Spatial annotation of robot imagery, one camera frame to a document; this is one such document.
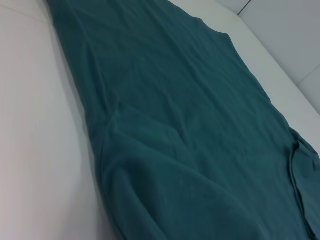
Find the blue shirt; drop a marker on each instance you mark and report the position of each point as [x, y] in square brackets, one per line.
[187, 125]

